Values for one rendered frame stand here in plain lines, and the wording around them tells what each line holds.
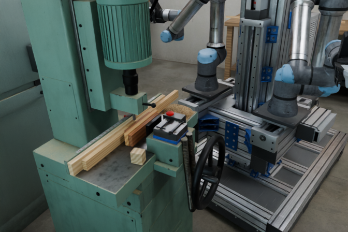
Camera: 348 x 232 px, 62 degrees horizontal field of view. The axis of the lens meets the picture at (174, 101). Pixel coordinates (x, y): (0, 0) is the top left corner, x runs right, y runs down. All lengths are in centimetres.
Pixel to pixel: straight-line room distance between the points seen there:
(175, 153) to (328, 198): 158
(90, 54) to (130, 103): 23
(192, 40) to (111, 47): 370
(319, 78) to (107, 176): 85
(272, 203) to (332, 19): 109
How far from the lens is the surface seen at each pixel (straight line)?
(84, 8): 108
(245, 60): 168
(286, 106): 153
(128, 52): 100
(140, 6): 99
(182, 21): 175
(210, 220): 205
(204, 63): 171
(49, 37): 119
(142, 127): 114
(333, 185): 253
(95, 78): 114
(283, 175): 215
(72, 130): 132
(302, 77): 122
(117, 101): 116
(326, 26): 144
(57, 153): 136
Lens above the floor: 153
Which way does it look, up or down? 26 degrees down
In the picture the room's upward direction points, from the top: 2 degrees counter-clockwise
